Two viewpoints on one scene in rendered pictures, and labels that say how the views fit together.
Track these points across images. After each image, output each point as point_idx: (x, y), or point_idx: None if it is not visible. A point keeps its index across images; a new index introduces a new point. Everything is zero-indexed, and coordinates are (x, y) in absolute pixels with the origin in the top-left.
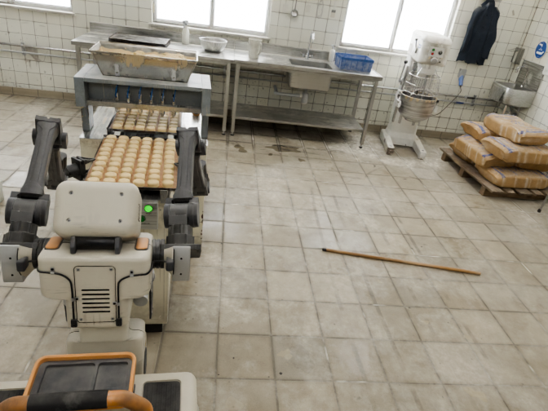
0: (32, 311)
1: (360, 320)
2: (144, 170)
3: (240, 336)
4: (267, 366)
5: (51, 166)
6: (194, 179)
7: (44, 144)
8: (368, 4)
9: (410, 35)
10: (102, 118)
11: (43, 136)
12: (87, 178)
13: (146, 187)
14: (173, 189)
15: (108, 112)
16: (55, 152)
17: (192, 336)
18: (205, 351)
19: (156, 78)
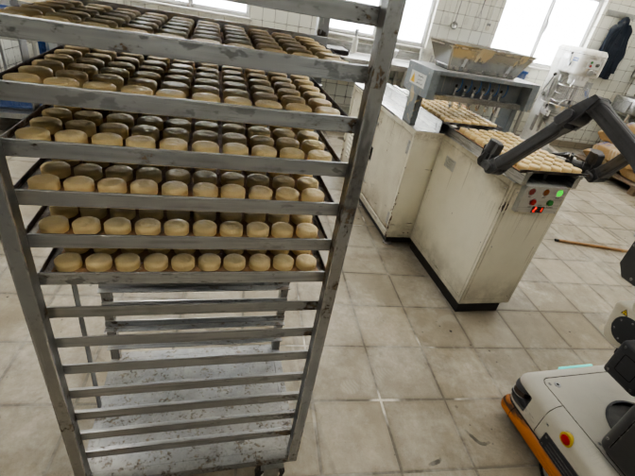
0: (378, 294)
1: (634, 299)
2: (543, 159)
3: (558, 314)
4: (601, 338)
5: (535, 149)
6: (621, 165)
7: (624, 122)
8: (517, 19)
9: (548, 50)
10: (403, 114)
11: (616, 114)
12: (519, 163)
13: (567, 173)
14: (586, 175)
15: (399, 110)
16: (563, 134)
17: (523, 314)
18: (543, 327)
19: (490, 75)
